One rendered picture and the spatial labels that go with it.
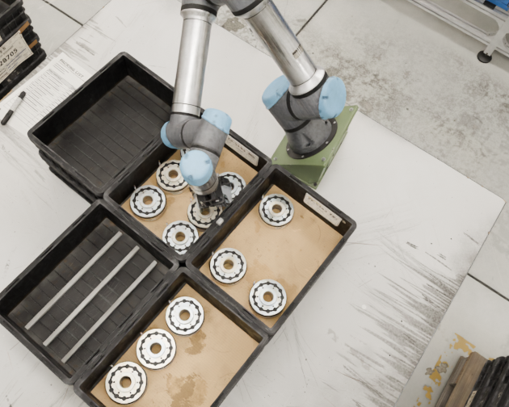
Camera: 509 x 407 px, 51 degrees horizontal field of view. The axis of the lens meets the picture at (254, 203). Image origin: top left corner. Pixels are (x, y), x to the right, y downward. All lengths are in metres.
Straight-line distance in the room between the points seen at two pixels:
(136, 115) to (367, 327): 0.97
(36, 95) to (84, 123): 0.30
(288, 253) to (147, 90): 0.70
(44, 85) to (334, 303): 1.23
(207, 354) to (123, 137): 0.71
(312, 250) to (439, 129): 1.50
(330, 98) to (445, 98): 1.57
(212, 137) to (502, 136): 2.02
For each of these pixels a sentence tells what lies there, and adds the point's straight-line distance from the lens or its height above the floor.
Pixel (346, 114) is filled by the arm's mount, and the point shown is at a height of 0.85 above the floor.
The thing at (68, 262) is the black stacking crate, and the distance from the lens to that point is 1.60.
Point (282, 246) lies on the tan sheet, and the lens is 1.57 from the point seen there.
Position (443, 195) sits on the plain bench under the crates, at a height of 0.70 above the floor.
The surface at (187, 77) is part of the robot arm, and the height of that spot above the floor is 1.16.
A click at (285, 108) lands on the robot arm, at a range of 1.62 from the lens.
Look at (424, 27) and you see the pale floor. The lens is 3.30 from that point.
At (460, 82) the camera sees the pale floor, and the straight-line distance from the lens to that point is 3.14.
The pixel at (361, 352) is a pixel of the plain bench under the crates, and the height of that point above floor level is 0.70.
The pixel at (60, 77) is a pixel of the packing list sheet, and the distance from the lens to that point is 2.05.
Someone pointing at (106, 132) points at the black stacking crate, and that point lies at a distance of 1.74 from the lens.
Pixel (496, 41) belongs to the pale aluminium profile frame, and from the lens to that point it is 3.20.
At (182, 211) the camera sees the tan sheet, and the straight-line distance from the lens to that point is 1.59.
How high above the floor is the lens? 2.30
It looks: 67 degrees down
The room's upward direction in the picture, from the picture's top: 10 degrees clockwise
